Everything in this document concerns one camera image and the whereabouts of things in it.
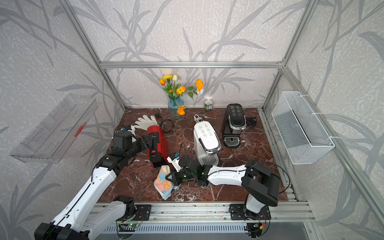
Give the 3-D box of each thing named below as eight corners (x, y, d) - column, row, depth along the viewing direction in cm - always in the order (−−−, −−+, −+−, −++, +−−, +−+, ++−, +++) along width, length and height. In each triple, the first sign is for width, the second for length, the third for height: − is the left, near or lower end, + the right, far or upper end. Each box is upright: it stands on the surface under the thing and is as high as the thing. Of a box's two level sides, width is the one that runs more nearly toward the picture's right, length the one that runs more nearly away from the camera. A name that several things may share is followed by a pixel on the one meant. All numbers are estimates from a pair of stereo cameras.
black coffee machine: (224, 147, 99) (229, 126, 81) (221, 125, 112) (225, 102, 94) (240, 147, 99) (248, 126, 81) (235, 125, 112) (242, 102, 94)
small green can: (204, 111, 122) (204, 105, 117) (204, 105, 126) (204, 100, 121) (212, 111, 122) (213, 105, 117) (212, 105, 126) (212, 100, 121)
